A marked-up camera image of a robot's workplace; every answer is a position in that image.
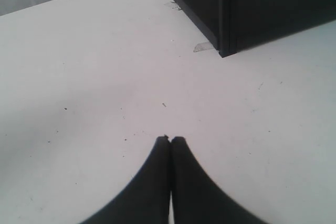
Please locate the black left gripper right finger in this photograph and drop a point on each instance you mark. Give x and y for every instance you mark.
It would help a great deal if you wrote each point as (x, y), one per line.
(196, 198)

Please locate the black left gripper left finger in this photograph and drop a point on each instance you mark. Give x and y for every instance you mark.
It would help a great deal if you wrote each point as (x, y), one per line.
(146, 198)

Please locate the clear tape piece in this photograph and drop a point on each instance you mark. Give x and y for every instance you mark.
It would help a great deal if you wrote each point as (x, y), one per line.
(203, 47)

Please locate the black two-tier shelf rack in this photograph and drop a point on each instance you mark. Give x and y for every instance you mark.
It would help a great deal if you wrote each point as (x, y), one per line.
(235, 25)

